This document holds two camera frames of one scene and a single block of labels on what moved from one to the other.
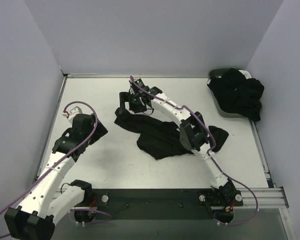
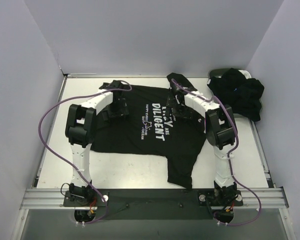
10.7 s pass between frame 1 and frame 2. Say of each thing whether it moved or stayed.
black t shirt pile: stayed
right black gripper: moved
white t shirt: stayed
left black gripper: moved
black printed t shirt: moved
